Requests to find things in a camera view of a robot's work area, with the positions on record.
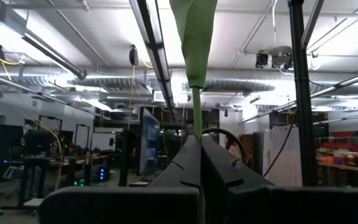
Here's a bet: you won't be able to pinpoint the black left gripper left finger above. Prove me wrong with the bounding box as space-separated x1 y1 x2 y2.
39 136 203 224

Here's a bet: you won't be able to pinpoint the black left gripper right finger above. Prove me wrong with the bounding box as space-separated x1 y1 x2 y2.
201 135 358 224

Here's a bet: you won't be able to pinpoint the white artificial tulip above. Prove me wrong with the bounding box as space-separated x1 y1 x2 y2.
168 0 219 224

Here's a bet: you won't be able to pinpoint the black computer green lights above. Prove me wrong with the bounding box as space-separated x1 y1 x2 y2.
73 176 87 188

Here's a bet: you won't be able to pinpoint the blue display panel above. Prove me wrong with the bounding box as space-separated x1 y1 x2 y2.
139 107 162 177

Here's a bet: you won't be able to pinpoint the shelf rack red bins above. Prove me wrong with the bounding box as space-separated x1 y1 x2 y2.
317 130 358 187

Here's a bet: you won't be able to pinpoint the black standing desk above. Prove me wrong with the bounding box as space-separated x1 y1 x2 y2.
0 129 74 217

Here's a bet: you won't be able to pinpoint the beige hose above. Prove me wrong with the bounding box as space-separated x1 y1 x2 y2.
35 119 64 191

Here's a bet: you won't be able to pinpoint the overhead mounted camera unit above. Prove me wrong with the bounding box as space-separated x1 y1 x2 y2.
255 45 295 71

